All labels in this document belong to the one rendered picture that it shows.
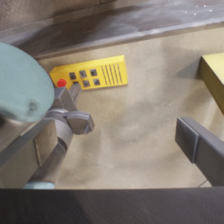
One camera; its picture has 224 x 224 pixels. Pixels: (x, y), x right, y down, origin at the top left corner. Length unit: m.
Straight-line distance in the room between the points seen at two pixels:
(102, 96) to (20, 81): 0.46
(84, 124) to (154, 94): 0.31
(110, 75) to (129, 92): 0.12
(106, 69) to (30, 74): 0.33
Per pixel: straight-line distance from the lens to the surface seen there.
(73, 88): 0.52
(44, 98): 0.18
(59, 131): 0.36
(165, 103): 0.62
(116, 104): 0.62
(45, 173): 0.32
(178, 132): 0.17
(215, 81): 0.46
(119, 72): 0.49
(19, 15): 1.45
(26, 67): 0.20
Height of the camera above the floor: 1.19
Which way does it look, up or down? 48 degrees down
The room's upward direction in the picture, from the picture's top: 170 degrees counter-clockwise
